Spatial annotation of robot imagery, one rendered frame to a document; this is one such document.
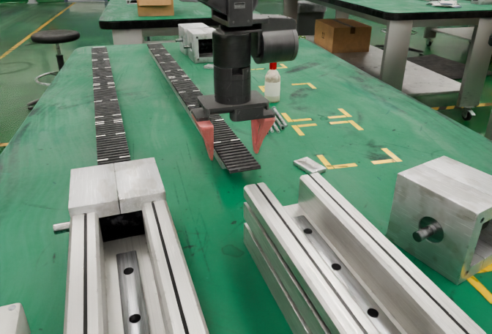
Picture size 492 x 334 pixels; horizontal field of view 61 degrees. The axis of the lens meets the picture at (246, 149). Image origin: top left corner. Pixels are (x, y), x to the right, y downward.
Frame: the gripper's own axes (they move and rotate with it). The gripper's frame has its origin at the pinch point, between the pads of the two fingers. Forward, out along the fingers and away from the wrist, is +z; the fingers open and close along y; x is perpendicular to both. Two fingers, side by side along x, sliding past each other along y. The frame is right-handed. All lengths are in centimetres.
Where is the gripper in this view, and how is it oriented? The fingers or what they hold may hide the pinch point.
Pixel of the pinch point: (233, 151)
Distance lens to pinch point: 69.3
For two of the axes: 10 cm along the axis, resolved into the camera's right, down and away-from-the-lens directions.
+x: -3.2, -4.1, 8.5
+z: 0.0, 9.0, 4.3
